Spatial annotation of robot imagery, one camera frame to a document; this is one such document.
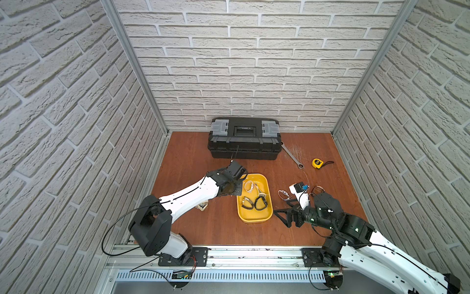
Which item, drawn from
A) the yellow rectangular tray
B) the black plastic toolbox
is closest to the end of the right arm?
the yellow rectangular tray

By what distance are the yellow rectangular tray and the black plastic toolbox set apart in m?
0.15

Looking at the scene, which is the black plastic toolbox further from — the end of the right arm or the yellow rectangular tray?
the end of the right arm

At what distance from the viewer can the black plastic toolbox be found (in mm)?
954

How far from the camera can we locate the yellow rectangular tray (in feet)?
2.79
